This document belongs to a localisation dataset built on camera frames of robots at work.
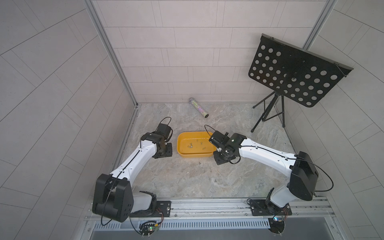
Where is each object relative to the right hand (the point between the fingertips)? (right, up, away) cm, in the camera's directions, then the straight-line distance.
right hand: (217, 161), depth 80 cm
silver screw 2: (-11, +9, +16) cm, 21 cm away
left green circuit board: (-33, -25, -14) cm, 44 cm away
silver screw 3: (-6, +5, +12) cm, 14 cm away
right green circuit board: (+26, -26, -12) cm, 39 cm away
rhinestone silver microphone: (-15, +36, +36) cm, 53 cm away
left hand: (-27, +4, +4) cm, 28 cm away
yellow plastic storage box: (-20, +10, +14) cm, 26 cm away
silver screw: (-15, +5, +12) cm, 20 cm away
